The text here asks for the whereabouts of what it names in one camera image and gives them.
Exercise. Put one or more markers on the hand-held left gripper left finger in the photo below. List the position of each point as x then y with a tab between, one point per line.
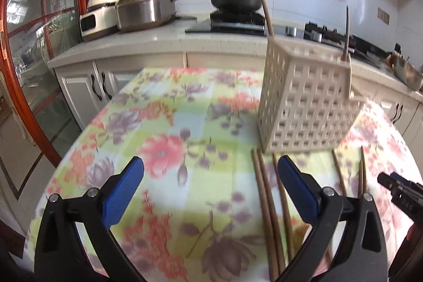
122	192

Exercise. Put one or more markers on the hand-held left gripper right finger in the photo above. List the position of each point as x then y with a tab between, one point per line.
297	192

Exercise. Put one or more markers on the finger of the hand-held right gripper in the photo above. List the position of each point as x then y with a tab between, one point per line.
403	201
409	184

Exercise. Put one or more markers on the brown wooden chopstick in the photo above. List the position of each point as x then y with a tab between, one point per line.
264	212
287	219
346	34
362	169
271	202
338	173
264	6

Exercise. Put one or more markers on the white perforated utensil holder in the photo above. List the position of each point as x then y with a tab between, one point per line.
307	103

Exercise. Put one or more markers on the floral tablecloth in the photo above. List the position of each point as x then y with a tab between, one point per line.
165	103

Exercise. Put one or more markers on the steel bowl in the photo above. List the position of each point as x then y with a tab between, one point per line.
409	74

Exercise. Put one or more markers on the white kitchen cabinet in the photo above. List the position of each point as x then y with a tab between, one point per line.
76	87

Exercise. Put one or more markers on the white stone kitchen counter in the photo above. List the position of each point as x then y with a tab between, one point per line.
148	44

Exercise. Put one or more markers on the metal stove knob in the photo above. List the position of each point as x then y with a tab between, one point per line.
317	37
291	31

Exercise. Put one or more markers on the white kitchen appliance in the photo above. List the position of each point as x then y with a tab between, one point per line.
99	21

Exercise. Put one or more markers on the red framed glass door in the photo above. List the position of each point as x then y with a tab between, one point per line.
33	37

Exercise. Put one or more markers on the black gas stove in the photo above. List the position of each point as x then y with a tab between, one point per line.
228	24

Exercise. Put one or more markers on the silver rice cooker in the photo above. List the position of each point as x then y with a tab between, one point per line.
145	11

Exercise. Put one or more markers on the small gold wall outlet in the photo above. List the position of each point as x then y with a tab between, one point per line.
383	14

